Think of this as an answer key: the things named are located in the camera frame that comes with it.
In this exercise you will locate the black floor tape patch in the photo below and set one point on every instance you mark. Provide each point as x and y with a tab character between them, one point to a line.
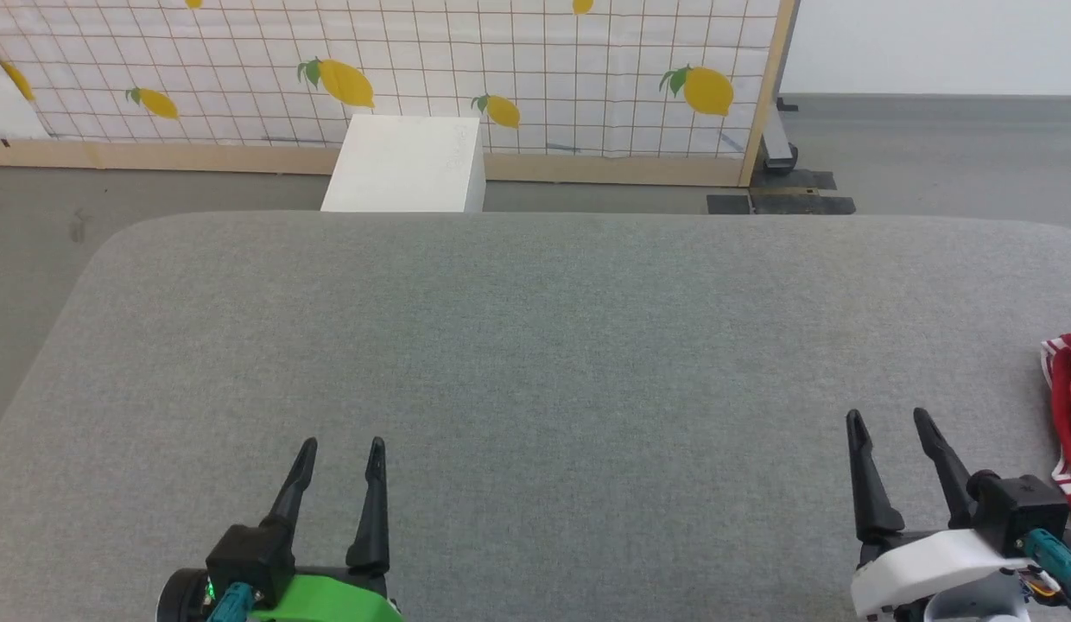
795	180
803	205
728	204

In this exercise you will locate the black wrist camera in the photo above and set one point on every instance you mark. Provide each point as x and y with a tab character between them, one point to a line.
1019	510
250	557

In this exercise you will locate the grey metal partition foot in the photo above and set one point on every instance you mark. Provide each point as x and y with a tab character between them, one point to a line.
777	142

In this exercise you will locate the lemon print partition panel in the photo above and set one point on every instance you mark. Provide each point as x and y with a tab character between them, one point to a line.
544	60

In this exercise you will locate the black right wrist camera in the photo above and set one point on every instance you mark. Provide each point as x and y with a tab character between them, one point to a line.
1019	510

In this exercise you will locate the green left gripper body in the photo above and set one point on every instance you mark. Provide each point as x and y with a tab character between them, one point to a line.
328	600

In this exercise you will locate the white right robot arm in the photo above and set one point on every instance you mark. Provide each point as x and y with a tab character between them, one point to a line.
976	605

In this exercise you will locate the white box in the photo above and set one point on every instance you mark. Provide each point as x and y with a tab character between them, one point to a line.
406	164

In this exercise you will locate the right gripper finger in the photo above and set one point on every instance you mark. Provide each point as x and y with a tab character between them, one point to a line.
871	484
946	471

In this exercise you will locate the white board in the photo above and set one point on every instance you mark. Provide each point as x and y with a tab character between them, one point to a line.
4	104

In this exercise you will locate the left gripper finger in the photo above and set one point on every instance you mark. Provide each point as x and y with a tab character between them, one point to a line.
292	492
371	518

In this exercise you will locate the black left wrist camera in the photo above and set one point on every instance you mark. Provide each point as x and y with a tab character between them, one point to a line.
250	557

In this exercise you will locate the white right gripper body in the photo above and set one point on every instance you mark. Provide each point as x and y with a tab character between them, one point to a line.
924	566

